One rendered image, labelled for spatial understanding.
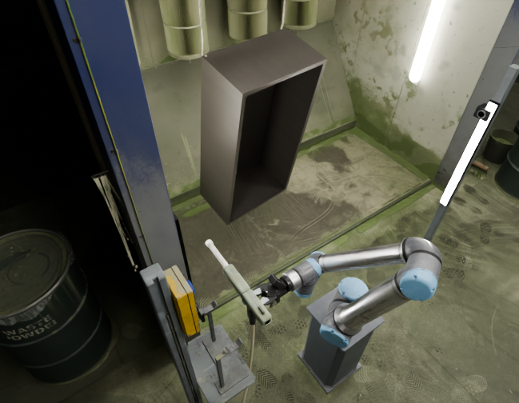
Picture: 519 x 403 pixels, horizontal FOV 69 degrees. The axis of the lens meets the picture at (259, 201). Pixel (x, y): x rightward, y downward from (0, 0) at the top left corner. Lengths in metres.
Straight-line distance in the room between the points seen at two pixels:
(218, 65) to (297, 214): 1.80
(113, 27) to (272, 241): 2.34
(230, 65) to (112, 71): 0.89
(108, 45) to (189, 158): 2.35
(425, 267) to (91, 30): 1.29
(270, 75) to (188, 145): 1.65
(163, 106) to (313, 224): 1.67
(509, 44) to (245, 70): 2.09
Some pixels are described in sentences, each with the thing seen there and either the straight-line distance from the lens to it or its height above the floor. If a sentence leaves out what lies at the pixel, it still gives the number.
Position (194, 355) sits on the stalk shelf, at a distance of 1.92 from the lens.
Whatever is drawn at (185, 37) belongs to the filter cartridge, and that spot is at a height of 1.42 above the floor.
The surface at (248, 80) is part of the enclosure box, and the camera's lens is 1.97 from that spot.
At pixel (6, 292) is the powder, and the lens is 2.34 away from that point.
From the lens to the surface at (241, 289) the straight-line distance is 1.57.
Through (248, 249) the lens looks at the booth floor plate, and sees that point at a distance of 3.15.
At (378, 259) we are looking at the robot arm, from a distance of 1.65.
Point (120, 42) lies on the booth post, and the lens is 1.26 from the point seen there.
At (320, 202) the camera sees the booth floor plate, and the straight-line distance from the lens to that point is 3.57.
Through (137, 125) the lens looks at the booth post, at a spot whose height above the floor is 1.81.
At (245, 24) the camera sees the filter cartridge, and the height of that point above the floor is 1.41.
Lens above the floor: 2.54
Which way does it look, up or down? 45 degrees down
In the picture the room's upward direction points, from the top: 1 degrees clockwise
